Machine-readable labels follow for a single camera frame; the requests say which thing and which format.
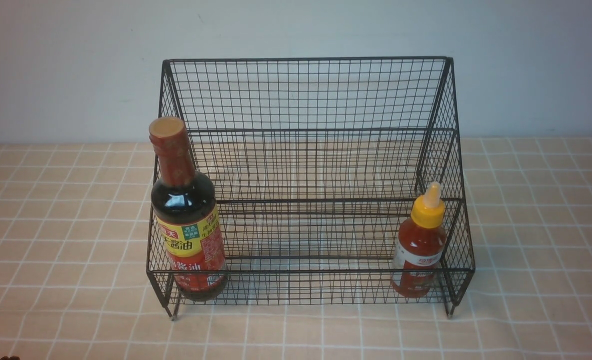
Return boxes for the dark soy sauce bottle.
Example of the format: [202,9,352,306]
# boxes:
[149,117,229,302]

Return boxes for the red sauce bottle yellow cap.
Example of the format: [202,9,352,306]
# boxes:
[390,182,447,299]

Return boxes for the black wire mesh shelf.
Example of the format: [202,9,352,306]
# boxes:
[158,56,476,318]

